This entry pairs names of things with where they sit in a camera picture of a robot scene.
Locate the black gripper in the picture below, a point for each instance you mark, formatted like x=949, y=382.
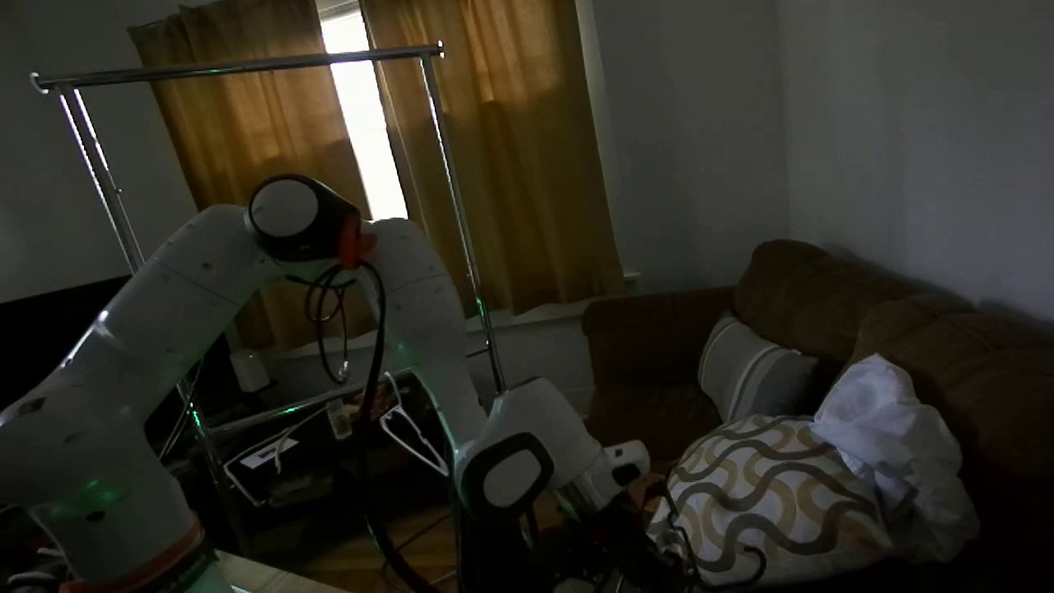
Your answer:
x=613, y=545

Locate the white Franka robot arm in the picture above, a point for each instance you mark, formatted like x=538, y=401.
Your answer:
x=109, y=398

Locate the white plastic coat hanger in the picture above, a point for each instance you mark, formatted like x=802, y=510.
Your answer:
x=418, y=448

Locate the chrome garment rack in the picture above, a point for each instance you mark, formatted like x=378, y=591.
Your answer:
x=219, y=69

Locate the wavy patterned pillow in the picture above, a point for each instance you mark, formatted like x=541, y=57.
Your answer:
x=770, y=507

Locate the grey striped pillow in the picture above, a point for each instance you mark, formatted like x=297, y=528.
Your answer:
x=759, y=375

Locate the white crumpled cloth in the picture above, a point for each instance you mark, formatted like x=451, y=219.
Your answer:
x=892, y=440

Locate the black low table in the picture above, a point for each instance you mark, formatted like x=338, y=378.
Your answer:
x=274, y=489

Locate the brown sofa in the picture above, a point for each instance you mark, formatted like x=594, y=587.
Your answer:
x=944, y=351

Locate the narrow mustard curtain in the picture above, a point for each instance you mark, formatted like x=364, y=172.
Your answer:
x=516, y=152

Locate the small white box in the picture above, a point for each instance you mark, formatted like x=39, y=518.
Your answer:
x=252, y=372

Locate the bright window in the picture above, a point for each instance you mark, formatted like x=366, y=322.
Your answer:
x=366, y=119

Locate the wide mustard curtain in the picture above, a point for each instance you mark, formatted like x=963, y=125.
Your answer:
x=252, y=143

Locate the black television screen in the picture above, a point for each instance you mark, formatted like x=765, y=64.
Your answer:
x=45, y=332

